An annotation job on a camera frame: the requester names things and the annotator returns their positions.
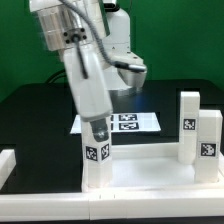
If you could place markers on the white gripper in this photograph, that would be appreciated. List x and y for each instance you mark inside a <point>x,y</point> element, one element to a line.
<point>90,95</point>

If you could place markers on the white desk tabletop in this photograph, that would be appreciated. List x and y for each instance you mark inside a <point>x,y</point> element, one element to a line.
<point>145,167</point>

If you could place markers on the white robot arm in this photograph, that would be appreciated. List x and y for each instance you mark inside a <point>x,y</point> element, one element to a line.
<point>75,29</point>

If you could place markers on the white marker base sheet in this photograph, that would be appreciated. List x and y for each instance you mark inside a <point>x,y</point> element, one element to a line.
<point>134,122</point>

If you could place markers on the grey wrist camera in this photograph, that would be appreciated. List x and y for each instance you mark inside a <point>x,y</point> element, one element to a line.
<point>130,68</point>

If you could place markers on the white U-shaped fence frame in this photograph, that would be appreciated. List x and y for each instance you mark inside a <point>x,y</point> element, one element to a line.
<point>112,205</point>

